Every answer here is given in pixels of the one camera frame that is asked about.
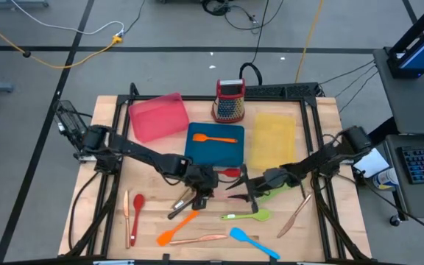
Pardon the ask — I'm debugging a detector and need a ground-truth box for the black table knife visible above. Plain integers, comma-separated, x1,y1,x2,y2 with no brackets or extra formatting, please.
166,204,198,221

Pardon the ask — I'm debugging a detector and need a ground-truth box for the white cable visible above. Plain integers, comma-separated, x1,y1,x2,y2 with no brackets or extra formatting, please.
10,0,126,37

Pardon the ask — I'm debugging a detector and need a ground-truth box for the black perforated metal box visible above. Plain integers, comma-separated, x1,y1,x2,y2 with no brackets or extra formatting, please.
244,82,323,99

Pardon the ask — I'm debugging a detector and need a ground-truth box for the black aluminium table frame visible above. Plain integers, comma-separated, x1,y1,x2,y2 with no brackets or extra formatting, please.
57,82,373,263

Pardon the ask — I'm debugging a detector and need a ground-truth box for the yellow translucent plastic bin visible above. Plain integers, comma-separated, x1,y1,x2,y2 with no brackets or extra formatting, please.
248,112,297,171

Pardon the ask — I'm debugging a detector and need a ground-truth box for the black coiled cable bundle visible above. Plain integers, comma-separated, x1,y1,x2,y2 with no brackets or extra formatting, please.
200,0,263,34

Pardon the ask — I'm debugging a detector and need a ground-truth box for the blue plastic bin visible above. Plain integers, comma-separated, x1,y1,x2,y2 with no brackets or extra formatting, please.
184,121,245,168

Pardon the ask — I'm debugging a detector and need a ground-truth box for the pink translucent plastic bin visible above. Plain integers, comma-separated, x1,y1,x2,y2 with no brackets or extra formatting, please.
128,91,190,144

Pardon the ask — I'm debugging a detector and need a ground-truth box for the green silicone spoon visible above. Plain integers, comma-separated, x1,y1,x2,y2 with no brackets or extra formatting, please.
220,208,272,222

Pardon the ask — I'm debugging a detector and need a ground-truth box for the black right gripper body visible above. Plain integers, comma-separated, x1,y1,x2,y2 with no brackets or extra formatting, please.
241,163,291,214

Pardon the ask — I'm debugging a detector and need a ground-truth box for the green silicone spatula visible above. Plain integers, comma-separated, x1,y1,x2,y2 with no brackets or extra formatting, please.
258,183,301,204

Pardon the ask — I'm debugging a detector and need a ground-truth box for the white labelled bottle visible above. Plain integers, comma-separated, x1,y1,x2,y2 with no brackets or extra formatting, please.
372,167,400,191

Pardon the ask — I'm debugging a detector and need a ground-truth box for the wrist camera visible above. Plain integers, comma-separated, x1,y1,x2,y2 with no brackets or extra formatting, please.
193,172,216,192
256,175,274,196

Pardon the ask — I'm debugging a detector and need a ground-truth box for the red silicone spoon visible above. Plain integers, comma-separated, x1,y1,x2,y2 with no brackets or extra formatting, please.
131,194,146,247

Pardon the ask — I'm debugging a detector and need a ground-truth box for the red silicone spatula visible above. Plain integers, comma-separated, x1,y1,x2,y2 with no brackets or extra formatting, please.
216,167,242,179

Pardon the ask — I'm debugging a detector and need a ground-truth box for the black looped cable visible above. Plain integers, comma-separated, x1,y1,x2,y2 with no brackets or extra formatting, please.
238,0,272,87

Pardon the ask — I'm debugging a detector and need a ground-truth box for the red-handled metal box grater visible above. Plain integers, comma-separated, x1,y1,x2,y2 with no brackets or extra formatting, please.
211,78,247,124

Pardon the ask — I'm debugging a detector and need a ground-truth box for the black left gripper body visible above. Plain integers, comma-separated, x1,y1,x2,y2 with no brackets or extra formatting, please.
185,163,221,212

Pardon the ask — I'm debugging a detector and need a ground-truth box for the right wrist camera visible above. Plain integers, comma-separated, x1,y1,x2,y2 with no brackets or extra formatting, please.
256,175,274,196

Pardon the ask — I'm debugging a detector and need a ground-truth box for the yellow power cord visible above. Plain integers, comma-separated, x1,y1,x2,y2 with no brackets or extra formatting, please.
294,0,325,84
0,12,124,70

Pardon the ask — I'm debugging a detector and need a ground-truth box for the blue silicone spatula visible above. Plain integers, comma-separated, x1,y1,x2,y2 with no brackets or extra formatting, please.
229,227,281,261

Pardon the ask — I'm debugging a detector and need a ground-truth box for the black mesh controller box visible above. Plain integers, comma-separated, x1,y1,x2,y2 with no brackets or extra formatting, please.
53,99,90,148

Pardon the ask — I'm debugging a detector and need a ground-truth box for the pink silicone spatula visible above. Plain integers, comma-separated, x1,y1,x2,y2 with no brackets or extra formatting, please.
210,188,244,207

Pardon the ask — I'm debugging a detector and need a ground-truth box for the orange silicone spatula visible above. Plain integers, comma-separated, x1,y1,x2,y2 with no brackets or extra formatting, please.
192,132,239,144
155,210,201,247

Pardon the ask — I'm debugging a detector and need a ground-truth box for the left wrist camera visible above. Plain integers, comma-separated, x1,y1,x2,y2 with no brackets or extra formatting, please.
193,172,216,192

